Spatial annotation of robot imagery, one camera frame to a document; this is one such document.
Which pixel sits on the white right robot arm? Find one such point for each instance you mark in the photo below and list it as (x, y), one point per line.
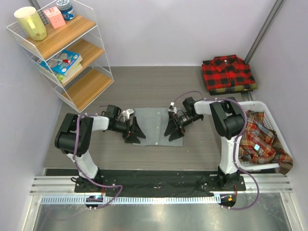
(229, 121)

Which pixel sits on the green book under blue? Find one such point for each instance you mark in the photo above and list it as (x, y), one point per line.
(63, 78)

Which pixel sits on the red black plaid shirt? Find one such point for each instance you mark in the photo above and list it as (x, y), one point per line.
(226, 71)

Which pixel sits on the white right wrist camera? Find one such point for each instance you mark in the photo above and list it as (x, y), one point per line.
(172, 108)

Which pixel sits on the yellow green plaid shirt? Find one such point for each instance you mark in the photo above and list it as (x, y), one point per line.
(233, 89)

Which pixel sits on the white slotted cable duct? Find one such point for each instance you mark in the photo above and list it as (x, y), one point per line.
(93, 200)

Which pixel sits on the aluminium frame post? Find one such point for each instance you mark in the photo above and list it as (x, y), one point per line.
(278, 4)

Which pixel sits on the white wire wooden shelf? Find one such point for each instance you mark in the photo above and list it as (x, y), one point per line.
(80, 35)

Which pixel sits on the orange plaid shirt in basket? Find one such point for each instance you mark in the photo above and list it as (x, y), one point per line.
(261, 145)

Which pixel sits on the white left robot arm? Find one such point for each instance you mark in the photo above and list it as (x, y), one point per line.
(74, 135)

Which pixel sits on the pink cube box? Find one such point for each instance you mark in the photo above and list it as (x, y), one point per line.
(55, 17)

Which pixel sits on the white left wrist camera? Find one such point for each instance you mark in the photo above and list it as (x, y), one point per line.
(128, 114)

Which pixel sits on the white plastic laundry basket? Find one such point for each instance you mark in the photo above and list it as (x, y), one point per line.
(269, 123)

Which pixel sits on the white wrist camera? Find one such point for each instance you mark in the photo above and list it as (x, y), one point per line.
(172, 108)
(128, 114)

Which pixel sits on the blue lidded jar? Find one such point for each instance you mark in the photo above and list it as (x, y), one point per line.
(66, 9)

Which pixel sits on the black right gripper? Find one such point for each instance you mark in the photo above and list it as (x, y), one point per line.
(173, 125)

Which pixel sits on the yellow plastic pitcher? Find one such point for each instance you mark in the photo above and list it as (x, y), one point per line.
(31, 22)

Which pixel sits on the grey long sleeve shirt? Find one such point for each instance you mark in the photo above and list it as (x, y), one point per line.
(153, 123)

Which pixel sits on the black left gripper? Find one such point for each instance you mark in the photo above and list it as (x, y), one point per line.
(134, 129)

